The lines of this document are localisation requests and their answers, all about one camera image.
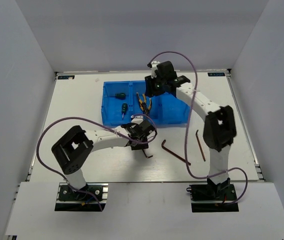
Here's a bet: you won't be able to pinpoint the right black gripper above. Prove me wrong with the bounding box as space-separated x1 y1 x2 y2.
145 73 167 98

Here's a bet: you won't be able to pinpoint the yellow long-nose pliers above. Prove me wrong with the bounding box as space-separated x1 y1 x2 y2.
139 93 153 116
136 92 148 112

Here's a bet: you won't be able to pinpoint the thin dark hex key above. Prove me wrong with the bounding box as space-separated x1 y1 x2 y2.
142 149 153 159

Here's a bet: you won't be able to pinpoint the thick dark hex key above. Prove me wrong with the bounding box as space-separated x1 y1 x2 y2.
161 139 187 163

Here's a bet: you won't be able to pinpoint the green screwdriver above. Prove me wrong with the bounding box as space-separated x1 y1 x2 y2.
111 92 127 100
121 102 128 120

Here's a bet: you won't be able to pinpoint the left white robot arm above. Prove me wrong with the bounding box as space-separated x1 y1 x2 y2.
51 120 156 200

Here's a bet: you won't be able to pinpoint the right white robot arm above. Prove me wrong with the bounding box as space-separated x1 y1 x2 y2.
145 61 237 200

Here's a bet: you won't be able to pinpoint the blue three-compartment bin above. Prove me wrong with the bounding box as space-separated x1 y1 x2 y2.
101 80 190 127

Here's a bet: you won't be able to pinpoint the right dark table label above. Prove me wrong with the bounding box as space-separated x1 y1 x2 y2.
207 72 226 77

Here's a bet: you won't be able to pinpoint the dark table label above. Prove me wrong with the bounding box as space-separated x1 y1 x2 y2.
207 72 226 77
57 75 75 80

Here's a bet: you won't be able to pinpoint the dark hex key far right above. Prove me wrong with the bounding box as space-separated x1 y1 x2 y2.
195 129 206 162

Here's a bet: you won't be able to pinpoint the left dark table label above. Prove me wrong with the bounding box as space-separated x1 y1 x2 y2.
57 75 75 80

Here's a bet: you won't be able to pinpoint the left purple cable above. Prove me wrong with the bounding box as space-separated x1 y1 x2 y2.
36 114 159 211

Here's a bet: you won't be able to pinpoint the purple cable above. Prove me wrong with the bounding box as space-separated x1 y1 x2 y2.
36 114 159 211
148 51 249 206

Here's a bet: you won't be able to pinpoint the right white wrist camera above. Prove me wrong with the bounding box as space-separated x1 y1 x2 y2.
147 60 160 78

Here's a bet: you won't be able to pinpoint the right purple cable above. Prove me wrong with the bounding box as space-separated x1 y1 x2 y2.
148 51 249 206

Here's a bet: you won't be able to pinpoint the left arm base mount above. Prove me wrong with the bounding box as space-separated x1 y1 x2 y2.
54 183 109 212

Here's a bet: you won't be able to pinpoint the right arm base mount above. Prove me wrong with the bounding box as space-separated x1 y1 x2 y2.
186 184 239 213

